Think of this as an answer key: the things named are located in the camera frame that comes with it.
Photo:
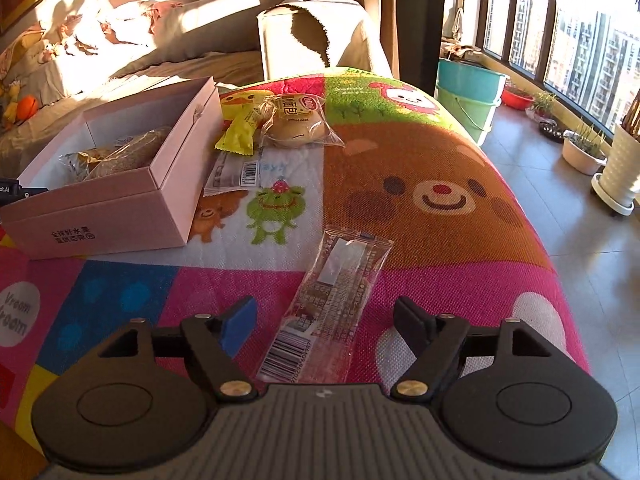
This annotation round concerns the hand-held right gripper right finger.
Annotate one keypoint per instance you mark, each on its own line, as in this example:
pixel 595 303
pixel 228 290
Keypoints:
pixel 410 325

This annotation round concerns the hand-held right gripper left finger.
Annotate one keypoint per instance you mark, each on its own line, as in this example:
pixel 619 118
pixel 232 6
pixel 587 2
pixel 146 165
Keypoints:
pixel 240 325

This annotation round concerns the long clear snack bar packet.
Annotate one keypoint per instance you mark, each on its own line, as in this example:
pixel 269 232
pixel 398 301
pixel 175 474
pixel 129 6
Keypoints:
pixel 330 300

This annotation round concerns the pink cardboard box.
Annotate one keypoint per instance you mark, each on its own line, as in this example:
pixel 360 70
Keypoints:
pixel 100 220

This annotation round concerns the brown bread packet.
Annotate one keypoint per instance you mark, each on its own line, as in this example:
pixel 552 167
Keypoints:
pixel 125 155

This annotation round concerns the white barcode packet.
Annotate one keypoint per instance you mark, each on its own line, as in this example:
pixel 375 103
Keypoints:
pixel 232 172

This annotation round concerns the yellow snack packet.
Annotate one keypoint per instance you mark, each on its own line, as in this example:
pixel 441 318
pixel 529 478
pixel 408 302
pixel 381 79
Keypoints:
pixel 242 130

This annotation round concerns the round bun packet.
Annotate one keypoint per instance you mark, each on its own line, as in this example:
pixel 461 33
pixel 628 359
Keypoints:
pixel 292 125

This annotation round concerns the yellow plush toy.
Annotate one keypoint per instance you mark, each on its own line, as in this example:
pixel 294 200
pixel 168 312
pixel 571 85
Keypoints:
pixel 9 107

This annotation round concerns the orange toy ball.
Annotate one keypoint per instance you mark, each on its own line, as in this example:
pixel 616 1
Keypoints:
pixel 27 108

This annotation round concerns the colourful cartoon play mat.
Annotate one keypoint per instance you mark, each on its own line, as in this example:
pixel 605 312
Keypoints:
pixel 450 240

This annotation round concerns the crumpled floral duvet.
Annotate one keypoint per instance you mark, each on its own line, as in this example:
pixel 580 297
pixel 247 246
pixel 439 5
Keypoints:
pixel 105 25

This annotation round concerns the grey bed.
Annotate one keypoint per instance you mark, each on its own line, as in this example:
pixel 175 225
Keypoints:
pixel 175 70

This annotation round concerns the green plastic bucket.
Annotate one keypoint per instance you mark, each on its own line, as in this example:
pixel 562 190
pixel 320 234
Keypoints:
pixel 467 120

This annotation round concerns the white pot stand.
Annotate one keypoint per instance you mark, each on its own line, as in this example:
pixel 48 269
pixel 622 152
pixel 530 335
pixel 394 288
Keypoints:
pixel 612 207

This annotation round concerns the white planter with grass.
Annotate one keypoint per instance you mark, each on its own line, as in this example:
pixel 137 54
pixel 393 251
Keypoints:
pixel 582 155

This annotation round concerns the red plastic basin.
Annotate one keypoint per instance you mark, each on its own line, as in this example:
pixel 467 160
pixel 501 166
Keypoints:
pixel 517 99

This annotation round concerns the teal plastic basin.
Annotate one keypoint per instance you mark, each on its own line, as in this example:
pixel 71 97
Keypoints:
pixel 470 80

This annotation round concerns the small potted plant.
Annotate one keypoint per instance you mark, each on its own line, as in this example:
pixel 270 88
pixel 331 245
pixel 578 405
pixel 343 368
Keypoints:
pixel 542 107

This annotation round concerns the tall white plant pot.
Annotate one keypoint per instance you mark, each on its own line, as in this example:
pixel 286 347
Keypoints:
pixel 622 170

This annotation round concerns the grey pillow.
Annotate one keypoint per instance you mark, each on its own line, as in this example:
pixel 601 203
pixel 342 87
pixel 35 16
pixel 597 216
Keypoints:
pixel 225 22

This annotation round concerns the white bedside cabinet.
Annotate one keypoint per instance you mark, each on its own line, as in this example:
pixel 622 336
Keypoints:
pixel 280 45

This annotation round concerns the dark window frame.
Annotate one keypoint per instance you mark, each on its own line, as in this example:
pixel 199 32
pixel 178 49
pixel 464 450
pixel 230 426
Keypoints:
pixel 550 35

